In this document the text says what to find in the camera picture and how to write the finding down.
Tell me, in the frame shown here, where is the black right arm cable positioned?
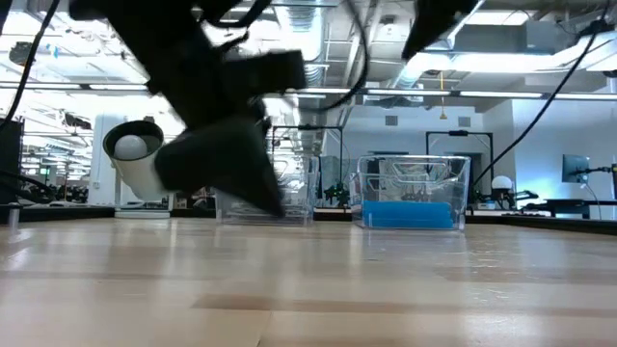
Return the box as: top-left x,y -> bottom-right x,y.
471,16 -> 613,190

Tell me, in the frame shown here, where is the clear plastic bin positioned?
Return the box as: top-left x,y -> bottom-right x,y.
350,153 -> 472,232
215,152 -> 320,227

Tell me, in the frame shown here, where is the black desk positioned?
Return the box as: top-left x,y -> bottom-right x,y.
520,197 -> 617,221

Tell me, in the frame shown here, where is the black aluminium table frame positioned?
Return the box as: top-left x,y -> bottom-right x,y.
0,204 -> 617,237

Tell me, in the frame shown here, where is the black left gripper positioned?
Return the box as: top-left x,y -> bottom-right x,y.
153,118 -> 287,219

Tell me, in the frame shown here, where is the black ceiling dome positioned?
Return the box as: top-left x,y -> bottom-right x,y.
8,40 -> 36,67

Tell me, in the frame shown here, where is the black hanging cable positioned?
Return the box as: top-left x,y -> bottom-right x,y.
0,0 -> 63,134

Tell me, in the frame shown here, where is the dark cabinet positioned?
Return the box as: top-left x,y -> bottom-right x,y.
0,118 -> 25,206

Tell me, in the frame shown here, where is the yellow hanging tag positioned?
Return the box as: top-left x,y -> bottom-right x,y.
437,71 -> 448,120

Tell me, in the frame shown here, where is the round ribbed air duct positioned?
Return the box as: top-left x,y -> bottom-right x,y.
277,0 -> 325,86

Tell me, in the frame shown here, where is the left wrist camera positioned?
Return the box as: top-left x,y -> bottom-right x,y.
224,49 -> 309,100

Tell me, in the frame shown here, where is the computer monitor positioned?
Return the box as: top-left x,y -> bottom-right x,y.
561,153 -> 592,184

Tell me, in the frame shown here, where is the grey rectangular air duct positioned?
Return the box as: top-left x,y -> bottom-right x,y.
452,21 -> 579,54

